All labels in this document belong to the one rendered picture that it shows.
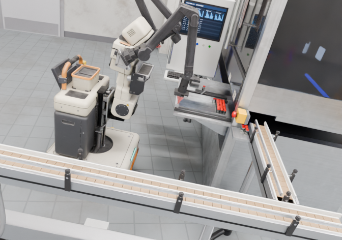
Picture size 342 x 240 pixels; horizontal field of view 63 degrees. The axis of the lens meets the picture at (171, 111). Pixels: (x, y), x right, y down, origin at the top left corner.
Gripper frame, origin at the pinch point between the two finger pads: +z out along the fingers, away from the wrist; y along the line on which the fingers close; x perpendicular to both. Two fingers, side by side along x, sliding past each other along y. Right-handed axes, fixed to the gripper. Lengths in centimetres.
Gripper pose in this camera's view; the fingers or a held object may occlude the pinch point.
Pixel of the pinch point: (177, 102)
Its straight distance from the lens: 198.7
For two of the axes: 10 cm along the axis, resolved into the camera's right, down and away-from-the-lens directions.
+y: 9.6, 2.7, 0.6
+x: 0.7, -4.8, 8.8
